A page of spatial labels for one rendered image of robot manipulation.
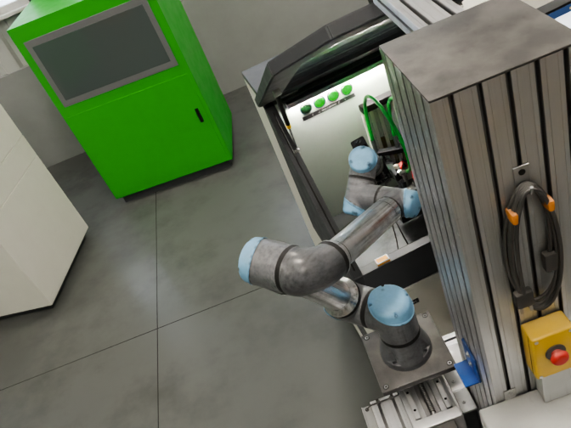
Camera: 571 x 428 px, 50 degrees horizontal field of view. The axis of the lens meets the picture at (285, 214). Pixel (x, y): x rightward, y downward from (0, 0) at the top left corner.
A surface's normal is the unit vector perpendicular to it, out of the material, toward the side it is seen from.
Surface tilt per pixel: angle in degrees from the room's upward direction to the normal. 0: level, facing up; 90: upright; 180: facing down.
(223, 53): 90
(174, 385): 0
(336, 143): 90
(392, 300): 8
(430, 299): 90
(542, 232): 90
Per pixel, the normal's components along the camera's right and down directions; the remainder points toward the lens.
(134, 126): 0.08, 0.60
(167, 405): -0.33, -0.74
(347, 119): 0.29, 0.51
